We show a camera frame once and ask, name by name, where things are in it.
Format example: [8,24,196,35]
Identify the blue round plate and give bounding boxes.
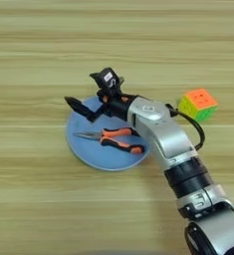
[66,95,152,172]

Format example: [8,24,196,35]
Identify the orange black needle-nose pliers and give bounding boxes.
[73,127,146,155]

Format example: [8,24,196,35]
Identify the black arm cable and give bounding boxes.
[165,103,206,151]

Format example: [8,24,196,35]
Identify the black box with white label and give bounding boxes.
[98,67,125,98]

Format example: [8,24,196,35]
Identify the colourful puzzle cube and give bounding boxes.
[177,88,219,123]

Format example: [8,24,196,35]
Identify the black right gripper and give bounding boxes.
[64,71,138,124]

